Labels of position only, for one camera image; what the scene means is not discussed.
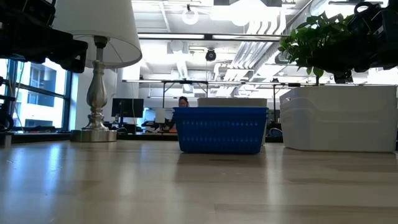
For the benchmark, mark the person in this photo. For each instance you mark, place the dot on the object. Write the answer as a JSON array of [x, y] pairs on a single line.
[[183, 102]]

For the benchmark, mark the dark window frame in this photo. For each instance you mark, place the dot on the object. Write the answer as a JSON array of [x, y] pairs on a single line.
[[67, 102]]

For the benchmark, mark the grey plastic basket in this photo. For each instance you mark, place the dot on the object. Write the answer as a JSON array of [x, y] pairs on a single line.
[[231, 102]]

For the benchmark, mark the green plant black pot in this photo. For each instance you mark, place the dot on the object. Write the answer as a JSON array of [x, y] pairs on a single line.
[[311, 34]]

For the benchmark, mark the white box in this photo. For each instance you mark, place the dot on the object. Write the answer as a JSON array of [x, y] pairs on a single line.
[[160, 115]]

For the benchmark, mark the blue slotted plastic basket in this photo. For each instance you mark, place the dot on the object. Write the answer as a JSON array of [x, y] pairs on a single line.
[[217, 146], [217, 114], [217, 109]]

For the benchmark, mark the round black overhead camera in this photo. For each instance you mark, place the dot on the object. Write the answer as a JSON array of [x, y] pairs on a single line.
[[211, 55]]

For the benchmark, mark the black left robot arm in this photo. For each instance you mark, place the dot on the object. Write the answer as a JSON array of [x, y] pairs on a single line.
[[21, 40]]

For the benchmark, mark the table lamp white shade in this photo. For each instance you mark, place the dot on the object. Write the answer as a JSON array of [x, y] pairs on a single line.
[[98, 93]]

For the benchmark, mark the white plastic basket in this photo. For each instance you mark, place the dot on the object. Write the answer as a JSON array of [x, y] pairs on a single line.
[[342, 137], [342, 93], [342, 113]]

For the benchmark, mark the black computer monitor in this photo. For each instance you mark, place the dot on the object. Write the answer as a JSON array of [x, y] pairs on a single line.
[[127, 108]]

